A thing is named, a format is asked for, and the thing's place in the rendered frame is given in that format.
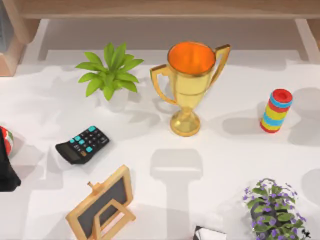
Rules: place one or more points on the gold trophy cup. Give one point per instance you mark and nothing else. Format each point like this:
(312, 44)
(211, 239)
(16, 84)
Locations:
(191, 82)

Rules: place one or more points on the green plant in white pot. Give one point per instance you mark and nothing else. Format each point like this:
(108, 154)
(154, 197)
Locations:
(110, 72)

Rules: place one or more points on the black calculator with cyan keys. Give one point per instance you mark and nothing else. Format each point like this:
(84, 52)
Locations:
(83, 145)

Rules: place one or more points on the wooden framed blackboard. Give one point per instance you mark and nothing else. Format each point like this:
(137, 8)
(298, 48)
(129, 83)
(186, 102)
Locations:
(105, 200)

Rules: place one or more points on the wooden shelf unit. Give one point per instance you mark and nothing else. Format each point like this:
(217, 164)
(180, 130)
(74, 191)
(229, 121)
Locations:
(155, 10)

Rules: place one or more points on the stack of coloured rings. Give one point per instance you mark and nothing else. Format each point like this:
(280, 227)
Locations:
(276, 111)

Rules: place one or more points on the black and white box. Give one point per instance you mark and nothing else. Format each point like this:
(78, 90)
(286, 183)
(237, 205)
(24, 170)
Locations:
(208, 233)

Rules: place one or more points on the purple flower plant pot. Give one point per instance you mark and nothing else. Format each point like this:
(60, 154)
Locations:
(273, 212)

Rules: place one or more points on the red and white can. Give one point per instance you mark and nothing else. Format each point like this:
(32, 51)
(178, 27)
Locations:
(9, 142)

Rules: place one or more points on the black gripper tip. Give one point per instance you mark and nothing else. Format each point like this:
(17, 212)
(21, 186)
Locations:
(6, 167)

